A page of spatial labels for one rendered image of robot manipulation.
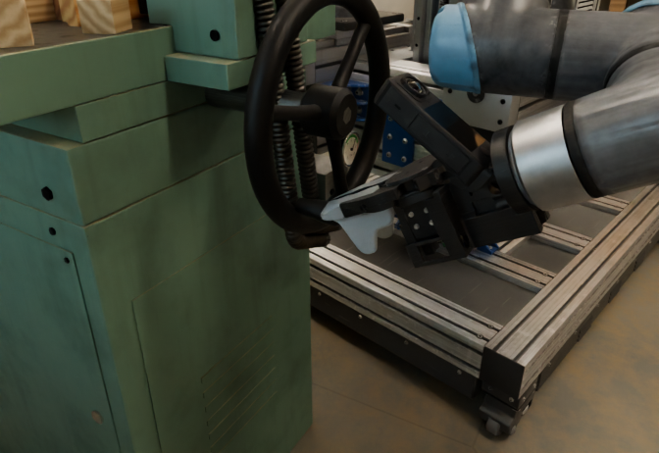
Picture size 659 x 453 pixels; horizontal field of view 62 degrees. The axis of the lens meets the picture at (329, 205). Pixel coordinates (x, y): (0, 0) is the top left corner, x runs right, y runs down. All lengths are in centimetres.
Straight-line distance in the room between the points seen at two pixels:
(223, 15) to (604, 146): 41
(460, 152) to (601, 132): 11
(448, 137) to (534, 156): 7
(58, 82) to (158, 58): 13
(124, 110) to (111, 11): 10
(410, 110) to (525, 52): 10
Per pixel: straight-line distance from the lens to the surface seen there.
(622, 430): 148
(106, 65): 63
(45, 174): 67
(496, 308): 137
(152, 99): 67
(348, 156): 96
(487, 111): 101
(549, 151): 42
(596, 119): 42
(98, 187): 65
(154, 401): 83
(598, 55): 49
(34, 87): 59
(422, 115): 46
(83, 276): 70
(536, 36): 49
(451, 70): 51
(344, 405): 138
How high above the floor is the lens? 99
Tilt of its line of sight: 26 degrees down
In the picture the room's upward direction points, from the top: straight up
